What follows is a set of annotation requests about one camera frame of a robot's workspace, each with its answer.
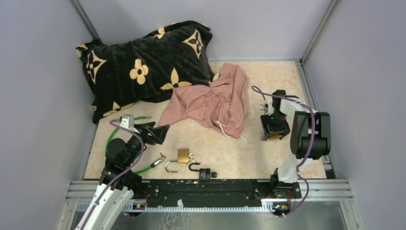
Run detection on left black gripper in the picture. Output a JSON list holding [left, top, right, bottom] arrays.
[[124, 122, 169, 166]]

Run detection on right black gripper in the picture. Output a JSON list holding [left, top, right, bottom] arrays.
[[260, 111, 290, 140]]

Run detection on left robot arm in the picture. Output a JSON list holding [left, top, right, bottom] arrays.
[[76, 119, 170, 230]]

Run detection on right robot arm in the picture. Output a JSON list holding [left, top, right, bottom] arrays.
[[260, 90, 331, 197]]

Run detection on brass padlock with open shackle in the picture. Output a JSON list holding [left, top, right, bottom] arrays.
[[165, 149, 195, 173]]

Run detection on black Kaijing padlock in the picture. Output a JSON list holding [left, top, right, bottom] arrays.
[[188, 162, 218, 182]]

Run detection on black floral pillow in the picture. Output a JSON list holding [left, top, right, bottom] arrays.
[[76, 21, 216, 124]]

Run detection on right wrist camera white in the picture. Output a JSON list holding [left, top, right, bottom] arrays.
[[267, 102, 275, 116]]

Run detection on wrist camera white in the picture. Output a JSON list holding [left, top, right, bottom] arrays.
[[267, 102, 275, 116], [120, 115, 135, 130]]

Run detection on green cable lock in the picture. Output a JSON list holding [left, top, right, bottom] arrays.
[[105, 116, 156, 169]]

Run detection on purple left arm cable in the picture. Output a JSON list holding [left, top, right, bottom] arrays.
[[79, 117, 146, 230]]

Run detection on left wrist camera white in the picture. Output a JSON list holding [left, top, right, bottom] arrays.
[[120, 115, 135, 130]]

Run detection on pink drawstring shorts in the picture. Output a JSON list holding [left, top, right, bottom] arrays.
[[158, 63, 248, 138]]

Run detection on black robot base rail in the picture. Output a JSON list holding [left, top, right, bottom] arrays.
[[130, 179, 302, 209]]

